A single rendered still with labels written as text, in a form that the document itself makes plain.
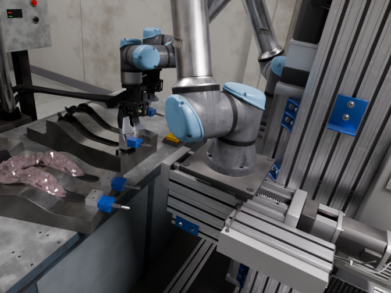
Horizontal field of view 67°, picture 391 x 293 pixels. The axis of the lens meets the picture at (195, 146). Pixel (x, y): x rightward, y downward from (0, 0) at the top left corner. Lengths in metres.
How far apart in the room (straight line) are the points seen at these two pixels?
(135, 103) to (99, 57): 3.08
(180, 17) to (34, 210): 0.68
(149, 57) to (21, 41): 1.00
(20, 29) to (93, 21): 2.34
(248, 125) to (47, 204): 0.62
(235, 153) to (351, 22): 0.42
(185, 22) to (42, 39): 1.31
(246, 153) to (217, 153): 0.08
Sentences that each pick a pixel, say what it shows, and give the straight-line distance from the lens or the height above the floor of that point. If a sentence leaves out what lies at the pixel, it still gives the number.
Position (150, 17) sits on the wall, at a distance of 3.56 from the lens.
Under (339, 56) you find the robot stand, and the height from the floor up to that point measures 1.37.
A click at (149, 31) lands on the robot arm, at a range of 1.31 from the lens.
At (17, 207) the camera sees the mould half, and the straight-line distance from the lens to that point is 1.03.
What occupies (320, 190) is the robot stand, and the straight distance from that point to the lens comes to 1.00.
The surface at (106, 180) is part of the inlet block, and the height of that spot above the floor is 0.88.
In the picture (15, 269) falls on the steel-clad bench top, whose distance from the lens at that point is 0.93.
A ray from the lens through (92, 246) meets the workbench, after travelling 1.20.
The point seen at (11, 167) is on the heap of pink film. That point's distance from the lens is 1.11.
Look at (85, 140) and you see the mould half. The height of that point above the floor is 0.88.
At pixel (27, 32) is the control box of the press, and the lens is 1.87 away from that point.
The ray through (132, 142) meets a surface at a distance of 1.14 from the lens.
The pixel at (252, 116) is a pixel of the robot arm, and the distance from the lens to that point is 0.77.
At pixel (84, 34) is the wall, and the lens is 4.27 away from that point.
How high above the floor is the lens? 1.49
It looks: 28 degrees down
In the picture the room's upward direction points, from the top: 8 degrees clockwise
